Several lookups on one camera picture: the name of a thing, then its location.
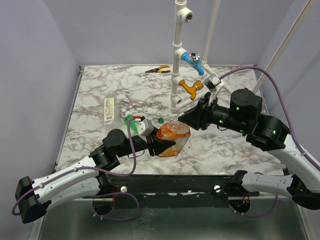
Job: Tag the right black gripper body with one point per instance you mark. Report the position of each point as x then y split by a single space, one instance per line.
205 114

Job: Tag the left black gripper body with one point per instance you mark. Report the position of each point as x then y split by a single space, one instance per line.
139 145

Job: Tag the orange label tea bottle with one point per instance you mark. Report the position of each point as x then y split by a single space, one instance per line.
175 132

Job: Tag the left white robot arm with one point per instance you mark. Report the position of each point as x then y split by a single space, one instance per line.
87 177

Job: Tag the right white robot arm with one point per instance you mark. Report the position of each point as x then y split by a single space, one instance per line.
301 183

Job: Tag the green plastic bottle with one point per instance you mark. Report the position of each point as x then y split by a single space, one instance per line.
132 124

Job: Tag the white round bottle cap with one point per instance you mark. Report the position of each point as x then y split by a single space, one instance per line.
129 114

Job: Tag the clear square water bottle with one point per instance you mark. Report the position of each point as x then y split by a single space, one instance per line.
111 111

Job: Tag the brass yellow faucet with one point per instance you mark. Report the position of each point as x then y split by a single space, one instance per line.
191 90

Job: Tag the blue plastic faucet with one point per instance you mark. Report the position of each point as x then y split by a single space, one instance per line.
193 59

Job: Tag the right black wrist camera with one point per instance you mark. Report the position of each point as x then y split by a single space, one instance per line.
245 106

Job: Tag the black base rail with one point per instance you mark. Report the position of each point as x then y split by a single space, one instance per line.
155 191

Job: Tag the yellow handled pliers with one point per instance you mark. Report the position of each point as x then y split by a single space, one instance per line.
163 69

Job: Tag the white PVC pipe frame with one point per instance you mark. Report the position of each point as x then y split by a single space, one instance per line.
183 95

